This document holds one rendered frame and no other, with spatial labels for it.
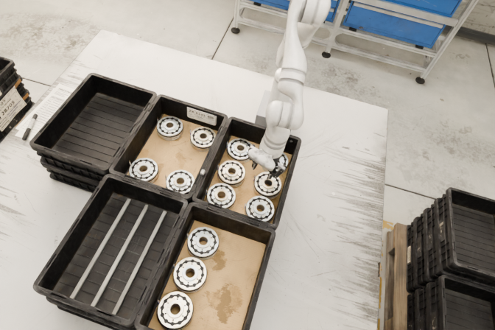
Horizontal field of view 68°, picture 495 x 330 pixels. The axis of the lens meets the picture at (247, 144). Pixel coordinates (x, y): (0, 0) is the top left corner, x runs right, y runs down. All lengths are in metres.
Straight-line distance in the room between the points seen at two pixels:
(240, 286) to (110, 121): 0.82
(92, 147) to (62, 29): 2.08
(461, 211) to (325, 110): 0.84
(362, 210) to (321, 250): 0.27
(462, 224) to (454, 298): 0.35
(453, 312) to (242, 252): 1.09
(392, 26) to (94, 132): 2.39
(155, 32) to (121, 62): 1.37
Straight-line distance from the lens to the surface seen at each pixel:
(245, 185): 1.39
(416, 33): 3.24
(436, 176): 2.89
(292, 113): 0.98
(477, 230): 2.13
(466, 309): 2.06
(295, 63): 1.01
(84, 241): 1.34
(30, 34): 3.51
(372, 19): 3.16
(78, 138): 1.56
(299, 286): 1.42
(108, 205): 1.37
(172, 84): 1.88
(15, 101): 2.41
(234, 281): 1.25
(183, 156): 1.45
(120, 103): 1.64
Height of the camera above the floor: 2.02
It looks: 53 degrees down
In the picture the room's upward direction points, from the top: 11 degrees clockwise
